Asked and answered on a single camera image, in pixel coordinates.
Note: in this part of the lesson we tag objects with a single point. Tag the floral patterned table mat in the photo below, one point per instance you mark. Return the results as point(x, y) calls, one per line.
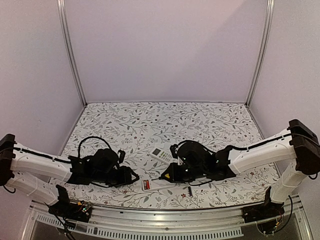
point(137, 127)

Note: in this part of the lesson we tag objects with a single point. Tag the left aluminium frame post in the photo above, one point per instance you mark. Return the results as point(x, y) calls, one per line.
point(61, 7)

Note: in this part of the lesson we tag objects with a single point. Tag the yellow pry tool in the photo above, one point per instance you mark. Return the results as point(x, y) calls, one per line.
point(157, 179)

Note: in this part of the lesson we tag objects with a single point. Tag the black-faced white remote control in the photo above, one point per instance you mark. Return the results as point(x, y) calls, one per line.
point(156, 185)

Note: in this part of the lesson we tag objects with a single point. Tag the white remote with display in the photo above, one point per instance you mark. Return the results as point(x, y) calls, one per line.
point(162, 156)

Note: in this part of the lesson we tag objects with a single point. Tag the aluminium frame post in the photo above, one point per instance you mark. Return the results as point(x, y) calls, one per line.
point(270, 5)
point(61, 7)

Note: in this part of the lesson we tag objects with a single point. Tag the small white battery cover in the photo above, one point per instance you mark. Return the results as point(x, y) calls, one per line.
point(160, 147)

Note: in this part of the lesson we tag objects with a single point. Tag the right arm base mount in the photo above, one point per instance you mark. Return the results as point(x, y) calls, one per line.
point(267, 215)

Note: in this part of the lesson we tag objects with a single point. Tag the front aluminium rail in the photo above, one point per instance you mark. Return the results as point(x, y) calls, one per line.
point(119, 223)

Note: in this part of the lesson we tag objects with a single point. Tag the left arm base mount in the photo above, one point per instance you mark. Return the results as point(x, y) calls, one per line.
point(71, 211)

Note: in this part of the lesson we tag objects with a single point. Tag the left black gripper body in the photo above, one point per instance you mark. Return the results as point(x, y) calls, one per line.
point(116, 180)

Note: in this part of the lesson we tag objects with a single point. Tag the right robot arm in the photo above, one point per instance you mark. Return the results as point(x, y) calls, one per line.
point(297, 144)

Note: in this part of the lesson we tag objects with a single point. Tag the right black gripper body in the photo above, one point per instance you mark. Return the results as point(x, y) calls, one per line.
point(184, 176)

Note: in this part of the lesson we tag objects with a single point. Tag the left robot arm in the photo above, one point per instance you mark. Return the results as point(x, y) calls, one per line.
point(20, 165)

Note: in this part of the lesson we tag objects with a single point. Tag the right aluminium frame post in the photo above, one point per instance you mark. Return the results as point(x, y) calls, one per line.
point(270, 5)

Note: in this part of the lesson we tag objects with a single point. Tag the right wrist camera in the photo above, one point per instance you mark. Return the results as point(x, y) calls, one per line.
point(174, 152)

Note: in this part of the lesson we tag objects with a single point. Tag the upper red AAA battery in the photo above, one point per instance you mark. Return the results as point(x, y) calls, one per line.
point(147, 185)

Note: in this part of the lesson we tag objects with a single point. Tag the left purple AAA battery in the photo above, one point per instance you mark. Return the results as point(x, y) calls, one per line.
point(190, 191)

